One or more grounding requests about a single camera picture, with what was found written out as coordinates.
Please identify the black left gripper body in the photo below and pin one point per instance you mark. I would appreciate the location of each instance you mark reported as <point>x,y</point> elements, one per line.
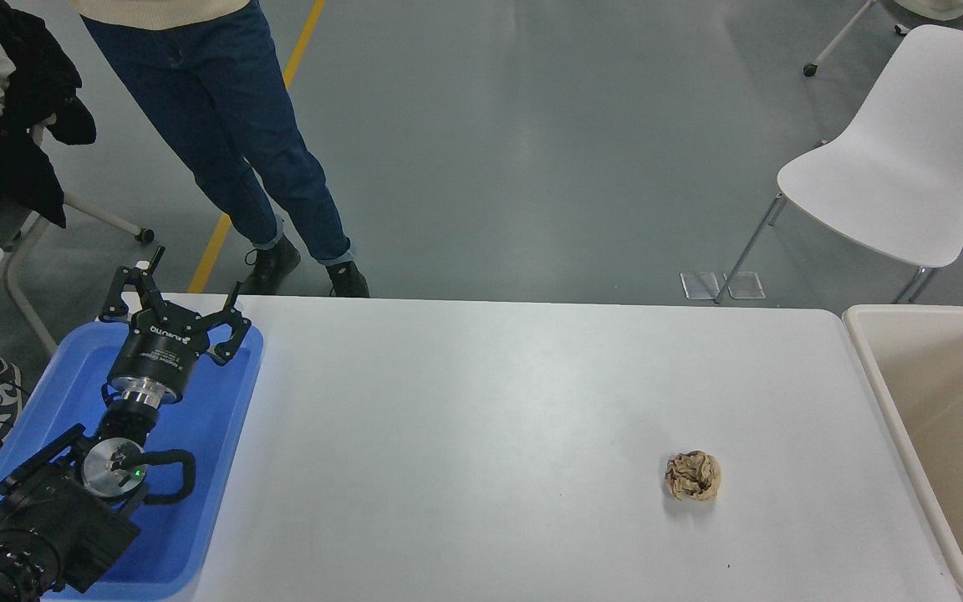
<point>160,351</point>

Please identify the large pale bin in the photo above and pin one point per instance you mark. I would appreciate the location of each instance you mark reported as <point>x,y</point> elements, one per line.
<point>950,418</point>

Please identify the crumpled tan paper ball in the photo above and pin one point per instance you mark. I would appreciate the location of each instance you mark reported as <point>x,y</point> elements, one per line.
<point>693,477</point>

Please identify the clear floor plate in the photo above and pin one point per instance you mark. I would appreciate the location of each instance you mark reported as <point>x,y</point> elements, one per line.
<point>745,284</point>
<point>699,286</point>

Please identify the standing person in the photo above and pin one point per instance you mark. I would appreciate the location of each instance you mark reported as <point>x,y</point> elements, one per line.
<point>222,109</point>

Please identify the black jacket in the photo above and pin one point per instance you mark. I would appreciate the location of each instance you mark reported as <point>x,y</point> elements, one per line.
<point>26,100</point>

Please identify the white shell chair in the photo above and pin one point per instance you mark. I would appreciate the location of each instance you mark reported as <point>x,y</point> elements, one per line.
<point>891,142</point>

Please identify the white-legged swivel chair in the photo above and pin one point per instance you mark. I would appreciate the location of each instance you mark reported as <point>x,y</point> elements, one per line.
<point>17,267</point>

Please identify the white rolling chair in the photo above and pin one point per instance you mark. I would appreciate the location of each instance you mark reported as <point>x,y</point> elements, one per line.
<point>841,38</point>

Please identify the blue plastic tray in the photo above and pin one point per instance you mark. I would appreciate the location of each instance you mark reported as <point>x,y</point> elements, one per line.
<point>214,418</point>

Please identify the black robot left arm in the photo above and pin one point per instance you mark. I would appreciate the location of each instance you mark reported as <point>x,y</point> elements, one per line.
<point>55,518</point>

